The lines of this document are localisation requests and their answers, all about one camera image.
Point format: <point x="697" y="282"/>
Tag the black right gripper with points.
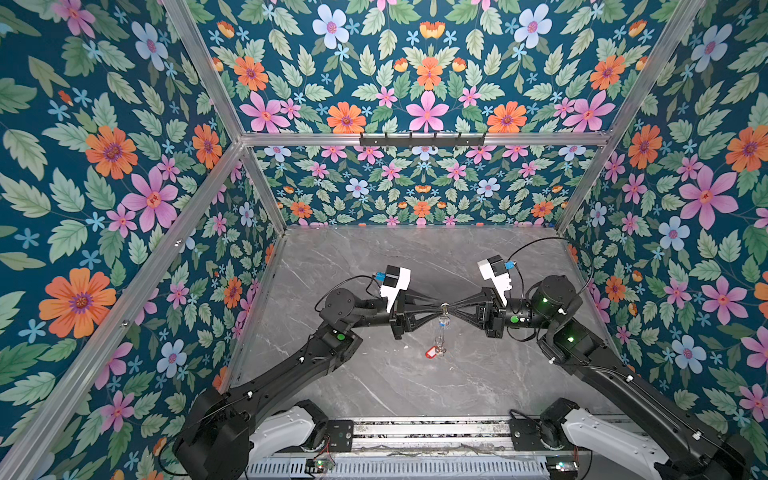
<point x="491" y="315"/>

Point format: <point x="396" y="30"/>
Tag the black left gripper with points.
<point x="398" y="318"/>

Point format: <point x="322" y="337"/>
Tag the large black yellow keyring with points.
<point x="443" y="322"/>

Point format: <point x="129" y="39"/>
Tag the red key tag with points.
<point x="433" y="352"/>

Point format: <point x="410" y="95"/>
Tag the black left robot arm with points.
<point x="214" y="442"/>

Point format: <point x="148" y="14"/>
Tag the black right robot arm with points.
<point x="672" y="444"/>

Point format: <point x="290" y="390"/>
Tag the white ventilation grille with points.
<point x="397" y="468"/>

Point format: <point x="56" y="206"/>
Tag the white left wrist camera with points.
<point x="391" y="282"/>

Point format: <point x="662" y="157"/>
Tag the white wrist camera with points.
<point x="495" y="269"/>
<point x="391" y="282"/>

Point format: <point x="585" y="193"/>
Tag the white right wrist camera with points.
<point x="495" y="269"/>

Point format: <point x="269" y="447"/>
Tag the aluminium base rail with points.
<point x="432" y="433"/>

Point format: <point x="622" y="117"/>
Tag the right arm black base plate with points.
<point x="531" y="434"/>

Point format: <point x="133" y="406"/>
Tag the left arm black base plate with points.
<point x="332" y="435"/>

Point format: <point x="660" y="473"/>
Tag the black wall hook rack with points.
<point x="407" y="140"/>

